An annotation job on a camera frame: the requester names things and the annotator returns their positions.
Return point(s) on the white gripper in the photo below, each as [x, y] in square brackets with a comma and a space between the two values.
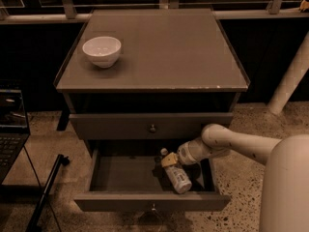
[185, 154]

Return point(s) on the plastic bottle with label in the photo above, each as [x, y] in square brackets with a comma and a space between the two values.
[177, 175]

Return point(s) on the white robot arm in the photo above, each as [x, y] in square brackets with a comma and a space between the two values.
[285, 195]

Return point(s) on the open middle drawer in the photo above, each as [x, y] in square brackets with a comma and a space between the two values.
[126, 176]

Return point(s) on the closed top drawer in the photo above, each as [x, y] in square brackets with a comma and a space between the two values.
[145, 125]

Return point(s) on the grey drawer cabinet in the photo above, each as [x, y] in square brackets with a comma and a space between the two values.
[171, 61]

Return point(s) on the white ceramic bowl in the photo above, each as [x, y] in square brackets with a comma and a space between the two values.
[102, 51]

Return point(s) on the black stand pole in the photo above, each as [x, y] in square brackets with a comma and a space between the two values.
[32, 226]

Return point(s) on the black laptop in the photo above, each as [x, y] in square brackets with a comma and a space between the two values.
[14, 126]

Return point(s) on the white diagonal pole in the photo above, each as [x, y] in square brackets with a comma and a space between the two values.
[290, 80]

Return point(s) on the metal window railing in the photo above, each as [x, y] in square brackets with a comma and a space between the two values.
[68, 11]

